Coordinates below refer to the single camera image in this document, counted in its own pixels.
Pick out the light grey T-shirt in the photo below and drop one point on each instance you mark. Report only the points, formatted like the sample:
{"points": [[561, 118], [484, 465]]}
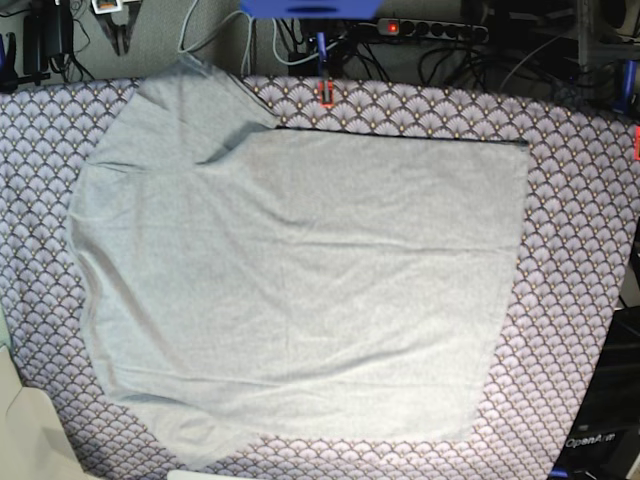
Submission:
{"points": [[243, 279]]}

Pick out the blue clamp left edge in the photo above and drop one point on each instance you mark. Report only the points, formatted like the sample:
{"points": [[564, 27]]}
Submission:
{"points": [[10, 80]]}

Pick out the blue clamp edge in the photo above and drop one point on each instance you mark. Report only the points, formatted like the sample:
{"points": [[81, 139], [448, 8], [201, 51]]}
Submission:
{"points": [[626, 91], [10, 80]]}

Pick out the blue orange centre clamp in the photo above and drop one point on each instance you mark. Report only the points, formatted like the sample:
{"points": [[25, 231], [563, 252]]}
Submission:
{"points": [[325, 88]]}

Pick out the black power strip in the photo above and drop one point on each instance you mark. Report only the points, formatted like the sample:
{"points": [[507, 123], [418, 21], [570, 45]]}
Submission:
{"points": [[432, 30]]}

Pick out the patterned purple tablecloth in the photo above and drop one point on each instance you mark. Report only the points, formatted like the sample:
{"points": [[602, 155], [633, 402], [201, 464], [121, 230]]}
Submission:
{"points": [[580, 220]]}

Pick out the blue clamp right edge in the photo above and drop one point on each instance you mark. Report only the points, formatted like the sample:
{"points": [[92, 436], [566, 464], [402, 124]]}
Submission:
{"points": [[626, 91]]}

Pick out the black OpenArm box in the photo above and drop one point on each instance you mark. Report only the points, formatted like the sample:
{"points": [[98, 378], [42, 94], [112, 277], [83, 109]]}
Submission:
{"points": [[604, 440]]}

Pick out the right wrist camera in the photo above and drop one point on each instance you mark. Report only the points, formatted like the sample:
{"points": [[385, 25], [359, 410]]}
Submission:
{"points": [[103, 7]]}

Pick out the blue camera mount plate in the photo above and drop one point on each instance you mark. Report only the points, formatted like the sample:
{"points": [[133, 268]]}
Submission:
{"points": [[311, 9]]}

